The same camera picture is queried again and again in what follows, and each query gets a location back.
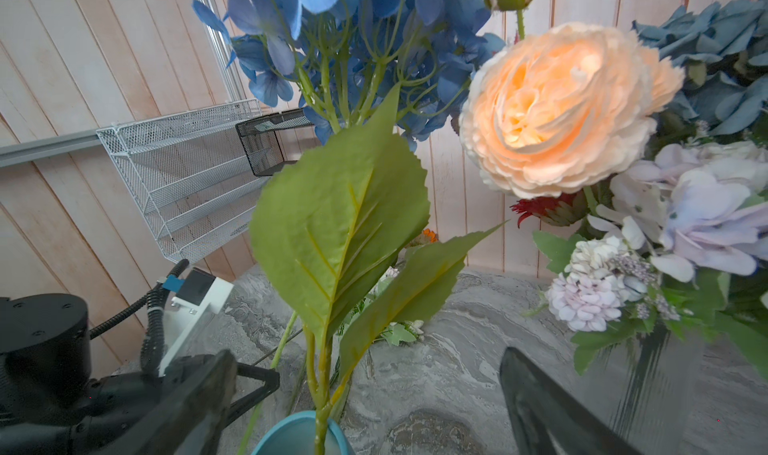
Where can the green leafy flower bunch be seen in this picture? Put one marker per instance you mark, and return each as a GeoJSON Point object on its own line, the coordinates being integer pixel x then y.
{"type": "Point", "coordinates": [399, 332]}

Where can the teal ceramic vase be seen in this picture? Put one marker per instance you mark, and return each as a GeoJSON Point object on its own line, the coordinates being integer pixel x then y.
{"type": "Point", "coordinates": [295, 435]}

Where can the clear glass vase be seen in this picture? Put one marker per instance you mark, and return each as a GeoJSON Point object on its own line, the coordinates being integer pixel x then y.
{"type": "Point", "coordinates": [640, 383]}

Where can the white wire mesh shelf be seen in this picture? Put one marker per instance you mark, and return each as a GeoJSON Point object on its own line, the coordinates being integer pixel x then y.
{"type": "Point", "coordinates": [189, 176]}

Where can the pink white hydrangea bouquet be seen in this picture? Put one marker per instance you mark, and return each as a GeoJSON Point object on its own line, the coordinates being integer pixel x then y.
{"type": "Point", "coordinates": [682, 245]}

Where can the teal blue rose bouquet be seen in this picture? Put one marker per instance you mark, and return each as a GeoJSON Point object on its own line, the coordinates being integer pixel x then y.
{"type": "Point", "coordinates": [723, 52]}

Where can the blue hydrangea mixed bouquet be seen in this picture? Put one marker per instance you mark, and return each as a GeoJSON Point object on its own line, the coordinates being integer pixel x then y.
{"type": "Point", "coordinates": [335, 233]}

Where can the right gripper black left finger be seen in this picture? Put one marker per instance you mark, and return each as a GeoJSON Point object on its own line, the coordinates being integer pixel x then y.
{"type": "Point", "coordinates": [191, 418]}

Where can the red sunflower stem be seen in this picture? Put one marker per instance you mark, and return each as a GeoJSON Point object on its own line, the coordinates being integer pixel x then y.
{"type": "Point", "coordinates": [561, 211]}

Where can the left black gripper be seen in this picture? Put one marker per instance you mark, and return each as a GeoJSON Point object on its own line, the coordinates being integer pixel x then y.
{"type": "Point", "coordinates": [90, 413]}

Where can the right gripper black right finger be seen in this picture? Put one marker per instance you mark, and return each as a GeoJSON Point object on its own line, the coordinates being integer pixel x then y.
{"type": "Point", "coordinates": [545, 418]}

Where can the peach rose stem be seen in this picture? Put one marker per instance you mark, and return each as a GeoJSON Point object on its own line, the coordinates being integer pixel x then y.
{"type": "Point", "coordinates": [565, 109]}

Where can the black mesh basket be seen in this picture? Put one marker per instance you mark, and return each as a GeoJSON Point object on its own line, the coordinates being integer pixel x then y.
{"type": "Point", "coordinates": [258, 137]}

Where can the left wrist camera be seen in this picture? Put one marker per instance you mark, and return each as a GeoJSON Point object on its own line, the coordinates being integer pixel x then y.
{"type": "Point", "coordinates": [194, 301]}

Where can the orange flower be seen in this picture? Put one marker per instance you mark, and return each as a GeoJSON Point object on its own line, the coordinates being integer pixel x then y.
{"type": "Point", "coordinates": [427, 236]}

